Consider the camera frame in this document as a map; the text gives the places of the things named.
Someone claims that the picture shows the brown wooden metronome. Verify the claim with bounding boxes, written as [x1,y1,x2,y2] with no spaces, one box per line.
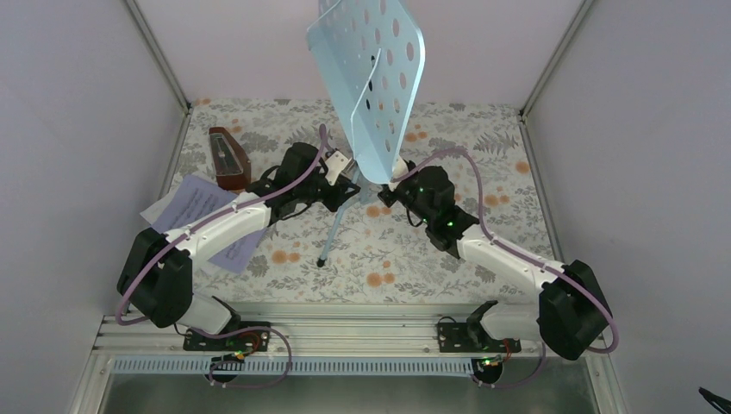
[209,127,252,193]

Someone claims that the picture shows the sheet music pages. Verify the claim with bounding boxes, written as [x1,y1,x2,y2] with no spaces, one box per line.
[149,174,266,274]

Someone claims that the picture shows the light blue music stand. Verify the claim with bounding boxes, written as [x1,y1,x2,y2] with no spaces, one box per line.
[305,0,428,268]

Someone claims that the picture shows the white sheet music page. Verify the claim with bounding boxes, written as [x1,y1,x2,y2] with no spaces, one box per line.
[140,191,175,224]

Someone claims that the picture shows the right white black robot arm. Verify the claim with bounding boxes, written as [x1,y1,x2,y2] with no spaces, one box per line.
[378,166,611,361]

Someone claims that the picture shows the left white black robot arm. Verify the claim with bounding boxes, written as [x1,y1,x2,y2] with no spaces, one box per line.
[116,142,359,349]

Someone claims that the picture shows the floral patterned table cloth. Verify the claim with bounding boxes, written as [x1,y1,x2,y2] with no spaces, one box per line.
[173,98,553,304]

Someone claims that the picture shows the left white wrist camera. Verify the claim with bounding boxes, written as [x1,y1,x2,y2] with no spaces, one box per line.
[324,150,353,186]

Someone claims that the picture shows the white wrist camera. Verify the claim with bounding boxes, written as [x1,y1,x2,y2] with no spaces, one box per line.
[324,150,353,186]
[391,157,409,183]

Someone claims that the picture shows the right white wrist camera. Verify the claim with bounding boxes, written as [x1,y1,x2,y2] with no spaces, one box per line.
[391,157,409,183]

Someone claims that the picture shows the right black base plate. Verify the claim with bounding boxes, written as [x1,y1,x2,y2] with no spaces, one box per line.
[436,319,522,354]

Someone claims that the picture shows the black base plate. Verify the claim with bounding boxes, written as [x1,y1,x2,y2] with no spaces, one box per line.
[436,319,522,354]
[183,321,271,354]

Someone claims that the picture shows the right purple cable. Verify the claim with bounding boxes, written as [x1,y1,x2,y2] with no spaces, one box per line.
[406,148,621,392]

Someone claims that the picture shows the purple cable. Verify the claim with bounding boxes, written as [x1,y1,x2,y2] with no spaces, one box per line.
[115,123,293,390]
[406,148,621,392]

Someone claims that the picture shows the aluminium mounting rail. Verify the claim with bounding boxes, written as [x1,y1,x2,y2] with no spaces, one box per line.
[92,301,609,359]

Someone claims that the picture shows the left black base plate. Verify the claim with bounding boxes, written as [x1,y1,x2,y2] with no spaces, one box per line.
[183,321,271,354]

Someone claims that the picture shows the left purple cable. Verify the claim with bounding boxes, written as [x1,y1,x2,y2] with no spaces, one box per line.
[115,123,293,390]

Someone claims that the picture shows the grey slotted cable duct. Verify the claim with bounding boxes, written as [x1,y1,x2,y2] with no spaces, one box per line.
[110,355,473,377]

